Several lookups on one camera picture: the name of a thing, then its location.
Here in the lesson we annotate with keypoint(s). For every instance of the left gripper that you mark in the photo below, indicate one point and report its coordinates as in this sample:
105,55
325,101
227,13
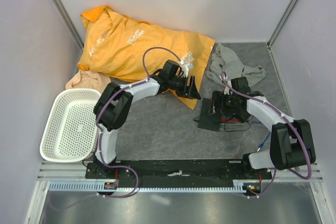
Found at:
190,92

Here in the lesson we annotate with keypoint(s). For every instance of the white perforated plastic basket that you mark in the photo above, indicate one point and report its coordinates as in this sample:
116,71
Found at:
70,134

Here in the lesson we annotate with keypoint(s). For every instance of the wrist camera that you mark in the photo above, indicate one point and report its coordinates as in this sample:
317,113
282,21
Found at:
186,67
227,89

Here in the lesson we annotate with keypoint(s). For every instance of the black network switch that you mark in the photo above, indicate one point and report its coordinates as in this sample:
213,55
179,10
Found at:
211,115

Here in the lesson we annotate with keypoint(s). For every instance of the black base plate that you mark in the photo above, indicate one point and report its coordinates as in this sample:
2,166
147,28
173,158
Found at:
213,172

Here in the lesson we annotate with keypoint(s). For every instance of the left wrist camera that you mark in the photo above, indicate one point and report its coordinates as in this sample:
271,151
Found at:
186,67

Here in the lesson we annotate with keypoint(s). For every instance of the grey t-shirt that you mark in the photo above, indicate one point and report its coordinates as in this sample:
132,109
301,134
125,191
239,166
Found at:
226,60

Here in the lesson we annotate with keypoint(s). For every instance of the orange printed t-shirt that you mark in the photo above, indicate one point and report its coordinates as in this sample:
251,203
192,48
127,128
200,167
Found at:
129,49

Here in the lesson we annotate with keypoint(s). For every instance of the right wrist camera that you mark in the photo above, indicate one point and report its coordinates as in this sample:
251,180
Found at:
227,89

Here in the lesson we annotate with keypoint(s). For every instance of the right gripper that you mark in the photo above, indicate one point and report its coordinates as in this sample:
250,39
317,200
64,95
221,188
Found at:
219,96

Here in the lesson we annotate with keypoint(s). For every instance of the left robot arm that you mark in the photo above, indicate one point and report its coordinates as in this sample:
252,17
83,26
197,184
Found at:
113,106

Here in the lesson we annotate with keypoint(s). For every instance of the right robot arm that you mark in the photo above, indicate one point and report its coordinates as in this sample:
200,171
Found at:
291,141

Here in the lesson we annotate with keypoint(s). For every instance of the grey slotted cable duct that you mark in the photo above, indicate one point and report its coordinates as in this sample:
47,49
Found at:
106,187

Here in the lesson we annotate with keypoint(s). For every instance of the beige cloth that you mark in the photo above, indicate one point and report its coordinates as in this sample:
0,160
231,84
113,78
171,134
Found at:
89,80

